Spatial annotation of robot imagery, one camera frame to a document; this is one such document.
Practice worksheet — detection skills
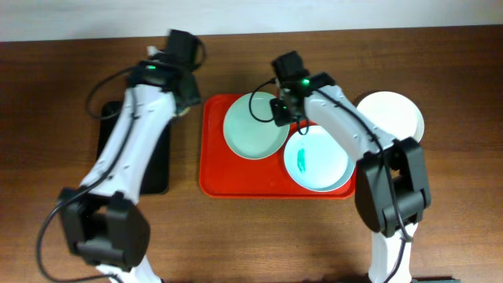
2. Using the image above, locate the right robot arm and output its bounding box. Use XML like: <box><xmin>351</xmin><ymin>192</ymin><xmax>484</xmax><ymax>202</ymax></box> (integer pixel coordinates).
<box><xmin>271</xmin><ymin>51</ymin><xmax>431</xmax><ymax>282</ymax></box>

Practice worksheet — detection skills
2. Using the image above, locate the black plastic tray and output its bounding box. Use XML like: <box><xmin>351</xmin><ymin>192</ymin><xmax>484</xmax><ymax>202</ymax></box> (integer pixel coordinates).
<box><xmin>96</xmin><ymin>116</ymin><xmax>171</xmax><ymax>195</ymax></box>

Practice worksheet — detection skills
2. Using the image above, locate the light blue plate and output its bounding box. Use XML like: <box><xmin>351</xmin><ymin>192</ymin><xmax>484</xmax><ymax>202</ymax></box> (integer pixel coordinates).
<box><xmin>284</xmin><ymin>126</ymin><xmax>355</xmax><ymax>193</ymax></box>

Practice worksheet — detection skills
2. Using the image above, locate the white plate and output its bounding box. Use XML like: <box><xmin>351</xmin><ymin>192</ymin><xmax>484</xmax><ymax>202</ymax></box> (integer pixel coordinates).
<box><xmin>357</xmin><ymin>91</ymin><xmax>425</xmax><ymax>142</ymax></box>

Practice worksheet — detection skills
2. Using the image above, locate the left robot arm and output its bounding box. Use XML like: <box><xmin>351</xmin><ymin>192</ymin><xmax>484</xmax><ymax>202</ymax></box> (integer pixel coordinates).
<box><xmin>55</xmin><ymin>30</ymin><xmax>206</xmax><ymax>282</ymax></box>

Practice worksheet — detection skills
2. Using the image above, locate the mint green plate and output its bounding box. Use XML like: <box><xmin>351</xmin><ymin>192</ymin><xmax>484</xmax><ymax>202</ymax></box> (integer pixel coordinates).
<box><xmin>223</xmin><ymin>91</ymin><xmax>290</xmax><ymax>160</ymax></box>

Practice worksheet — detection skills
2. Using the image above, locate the green and yellow sponge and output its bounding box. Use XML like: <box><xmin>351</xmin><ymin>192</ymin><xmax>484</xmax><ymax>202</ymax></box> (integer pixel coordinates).
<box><xmin>174</xmin><ymin>107</ymin><xmax>191</xmax><ymax>118</ymax></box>

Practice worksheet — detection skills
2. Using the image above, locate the red plastic tray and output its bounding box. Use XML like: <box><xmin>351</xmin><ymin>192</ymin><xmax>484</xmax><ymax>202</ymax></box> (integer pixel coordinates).
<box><xmin>200</xmin><ymin>94</ymin><xmax>355</xmax><ymax>200</ymax></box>

